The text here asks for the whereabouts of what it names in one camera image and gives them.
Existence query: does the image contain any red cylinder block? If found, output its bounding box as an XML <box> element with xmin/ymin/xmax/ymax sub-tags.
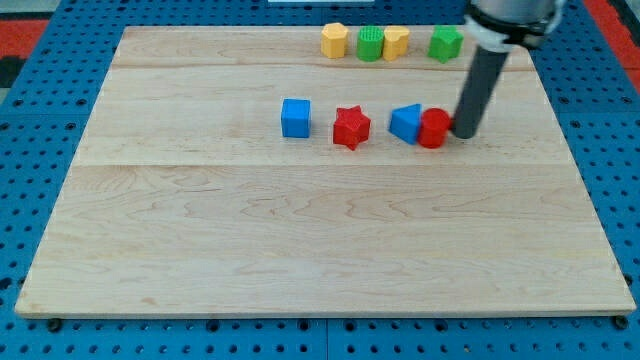
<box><xmin>417</xmin><ymin>108</ymin><xmax>452</xmax><ymax>149</ymax></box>

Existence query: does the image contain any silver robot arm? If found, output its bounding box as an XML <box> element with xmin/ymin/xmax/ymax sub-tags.
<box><xmin>464</xmin><ymin>0</ymin><xmax>566</xmax><ymax>53</ymax></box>

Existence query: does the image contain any blue cube block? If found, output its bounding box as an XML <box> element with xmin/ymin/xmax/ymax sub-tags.
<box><xmin>281</xmin><ymin>98</ymin><xmax>311</xmax><ymax>138</ymax></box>

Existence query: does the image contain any blue triangle block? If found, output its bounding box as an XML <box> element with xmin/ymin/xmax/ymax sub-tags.
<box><xmin>389</xmin><ymin>104</ymin><xmax>422</xmax><ymax>145</ymax></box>

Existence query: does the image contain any red star block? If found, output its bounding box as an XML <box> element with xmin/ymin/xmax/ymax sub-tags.
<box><xmin>332</xmin><ymin>105</ymin><xmax>371</xmax><ymax>151</ymax></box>

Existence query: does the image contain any wooden board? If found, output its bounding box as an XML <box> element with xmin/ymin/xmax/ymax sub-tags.
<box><xmin>15</xmin><ymin>26</ymin><xmax>636</xmax><ymax>319</ymax></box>

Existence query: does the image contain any green cylinder block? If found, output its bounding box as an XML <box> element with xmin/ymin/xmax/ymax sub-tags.
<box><xmin>356</xmin><ymin>25</ymin><xmax>384</xmax><ymax>62</ymax></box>

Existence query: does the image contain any yellow hexagon block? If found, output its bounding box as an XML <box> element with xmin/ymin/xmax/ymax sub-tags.
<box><xmin>320</xmin><ymin>23</ymin><xmax>349</xmax><ymax>59</ymax></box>

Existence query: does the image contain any yellow heart block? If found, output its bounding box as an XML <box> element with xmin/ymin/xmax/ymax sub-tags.
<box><xmin>382</xmin><ymin>25</ymin><xmax>410</xmax><ymax>62</ymax></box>

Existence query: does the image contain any green star block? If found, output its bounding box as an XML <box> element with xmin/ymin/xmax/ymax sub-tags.
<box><xmin>427</xmin><ymin>25</ymin><xmax>464</xmax><ymax>63</ymax></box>

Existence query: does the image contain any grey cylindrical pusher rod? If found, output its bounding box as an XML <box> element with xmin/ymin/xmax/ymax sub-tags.
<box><xmin>451</xmin><ymin>46</ymin><xmax>508</xmax><ymax>139</ymax></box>

